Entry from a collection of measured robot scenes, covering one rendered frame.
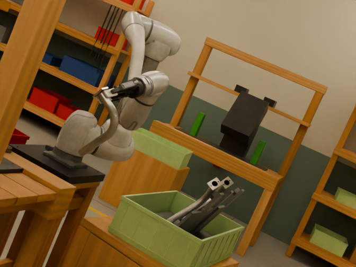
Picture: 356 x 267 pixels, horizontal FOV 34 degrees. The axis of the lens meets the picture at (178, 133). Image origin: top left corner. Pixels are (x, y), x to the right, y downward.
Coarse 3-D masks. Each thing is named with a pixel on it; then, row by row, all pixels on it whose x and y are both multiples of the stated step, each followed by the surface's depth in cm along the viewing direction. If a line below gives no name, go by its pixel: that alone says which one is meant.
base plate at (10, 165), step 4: (4, 160) 250; (8, 160) 252; (0, 164) 241; (4, 164) 244; (8, 164) 246; (12, 164) 249; (0, 168) 236; (4, 168) 238; (8, 168) 241; (12, 168) 243; (16, 168) 245; (20, 168) 248; (0, 172) 236; (4, 172) 238; (8, 172) 241; (12, 172) 244; (16, 172) 246; (20, 172) 249
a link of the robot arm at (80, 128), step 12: (72, 120) 289; (84, 120) 289; (96, 120) 296; (60, 132) 292; (72, 132) 288; (84, 132) 289; (96, 132) 293; (60, 144) 290; (72, 144) 289; (84, 144) 291
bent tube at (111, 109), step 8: (104, 88) 212; (104, 96) 212; (104, 104) 212; (112, 104) 212; (112, 112) 211; (112, 120) 212; (112, 128) 213; (104, 136) 215; (88, 144) 220; (96, 144) 218; (80, 152) 222; (88, 152) 222
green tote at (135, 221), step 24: (168, 192) 296; (120, 216) 251; (144, 216) 246; (216, 216) 297; (144, 240) 246; (168, 240) 242; (192, 240) 237; (216, 240) 255; (168, 264) 241; (192, 264) 238
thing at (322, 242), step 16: (352, 112) 669; (336, 160) 715; (352, 160) 665; (320, 192) 679; (336, 192) 705; (336, 208) 669; (352, 208) 669; (304, 224) 684; (304, 240) 684; (320, 240) 682; (336, 240) 678; (320, 256) 674; (336, 256) 673; (352, 256) 675
